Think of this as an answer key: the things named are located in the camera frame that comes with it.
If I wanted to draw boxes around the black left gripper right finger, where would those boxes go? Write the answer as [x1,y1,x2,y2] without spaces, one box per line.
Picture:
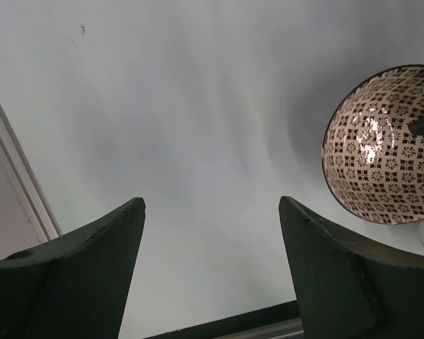
[278,196,424,338]

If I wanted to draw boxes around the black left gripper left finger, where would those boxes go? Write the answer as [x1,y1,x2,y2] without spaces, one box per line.
[0,198,146,338]

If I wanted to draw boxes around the brown white patterned bowl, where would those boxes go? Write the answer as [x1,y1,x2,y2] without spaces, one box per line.
[322,64,424,225]

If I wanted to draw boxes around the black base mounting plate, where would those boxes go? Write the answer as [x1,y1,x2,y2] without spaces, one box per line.
[151,300,300,339]

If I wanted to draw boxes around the aluminium frame rail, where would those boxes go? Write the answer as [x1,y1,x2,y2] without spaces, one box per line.
[0,104,61,258]

